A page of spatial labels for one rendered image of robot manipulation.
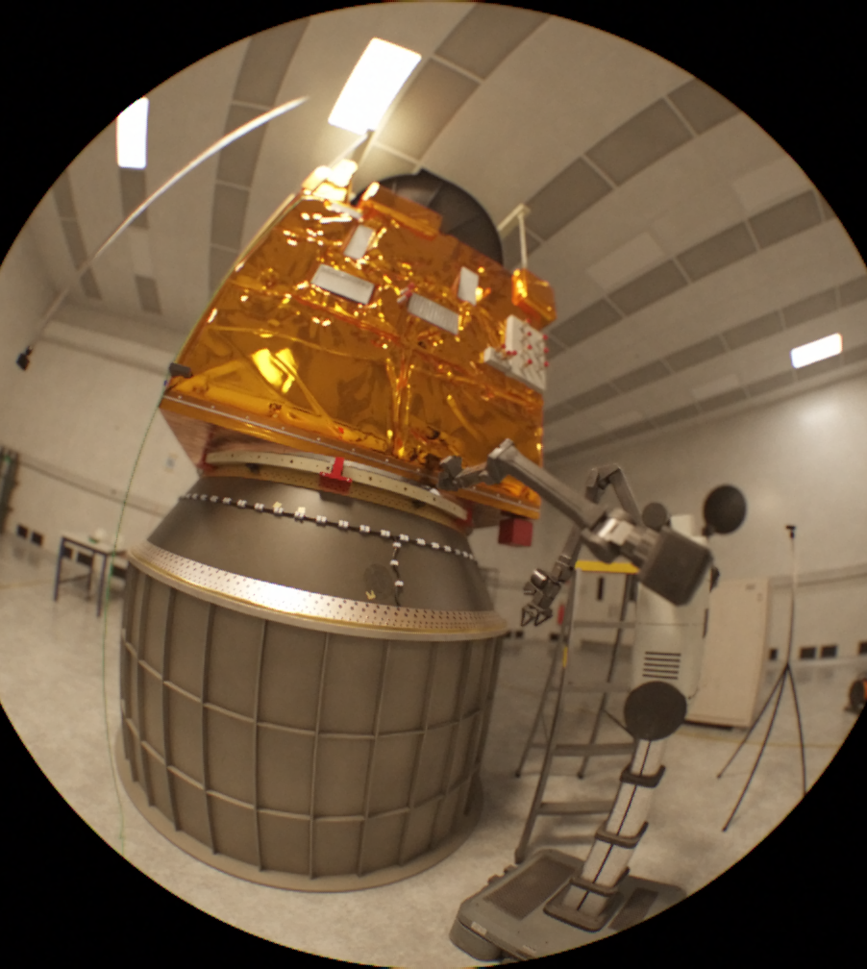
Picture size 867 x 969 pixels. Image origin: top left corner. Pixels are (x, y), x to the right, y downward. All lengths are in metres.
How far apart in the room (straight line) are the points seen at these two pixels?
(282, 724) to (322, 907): 0.82
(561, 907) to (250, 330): 2.38
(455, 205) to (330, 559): 2.88
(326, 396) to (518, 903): 2.01
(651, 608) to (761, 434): 7.64
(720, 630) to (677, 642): 2.93
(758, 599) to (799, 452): 4.90
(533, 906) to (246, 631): 1.30
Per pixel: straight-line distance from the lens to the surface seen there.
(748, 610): 3.71
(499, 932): 1.31
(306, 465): 1.34
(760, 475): 8.07
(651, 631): 0.85
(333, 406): 1.43
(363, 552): 1.20
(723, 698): 3.85
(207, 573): 1.21
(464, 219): 3.18
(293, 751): 1.23
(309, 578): 1.12
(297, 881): 1.65
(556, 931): 1.34
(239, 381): 1.45
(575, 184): 4.27
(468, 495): 1.65
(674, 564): 0.69
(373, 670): 1.14
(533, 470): 0.85
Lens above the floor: 1.32
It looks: 17 degrees up
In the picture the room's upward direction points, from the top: 8 degrees clockwise
